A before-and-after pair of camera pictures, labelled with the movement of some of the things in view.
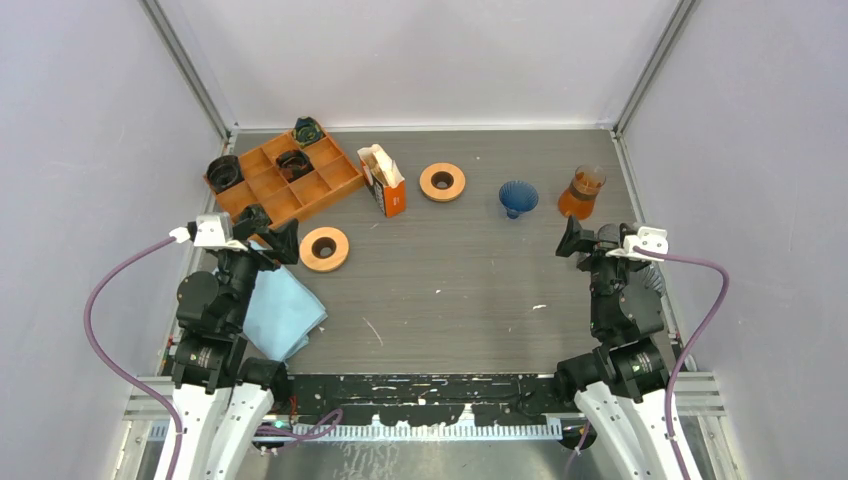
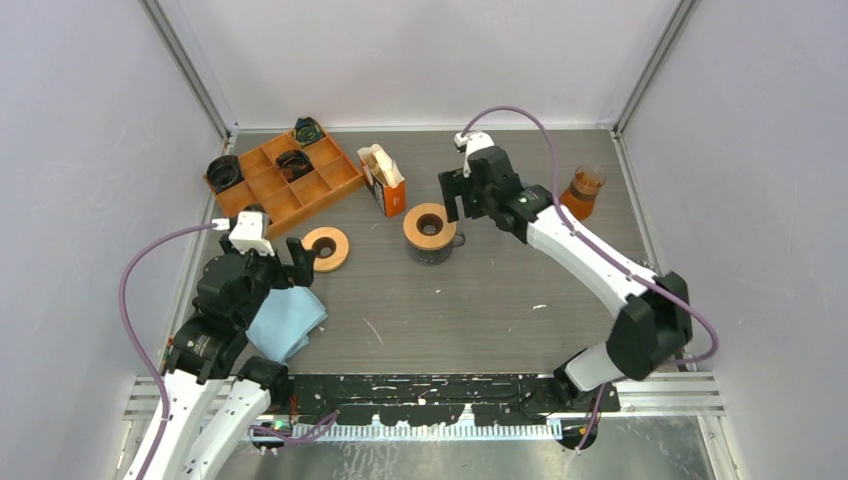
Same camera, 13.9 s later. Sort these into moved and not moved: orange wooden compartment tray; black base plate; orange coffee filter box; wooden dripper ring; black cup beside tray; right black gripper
Moved: wooden dripper ring; right black gripper
Not moved: orange coffee filter box; orange wooden compartment tray; black base plate; black cup beside tray
